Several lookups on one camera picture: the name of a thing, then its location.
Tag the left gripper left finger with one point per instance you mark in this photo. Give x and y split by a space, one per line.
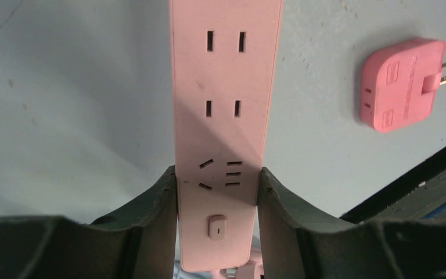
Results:
136 240

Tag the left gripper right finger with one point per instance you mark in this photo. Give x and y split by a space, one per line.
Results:
299 240

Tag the pink flat adapter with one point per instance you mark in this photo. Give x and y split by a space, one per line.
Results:
399 83

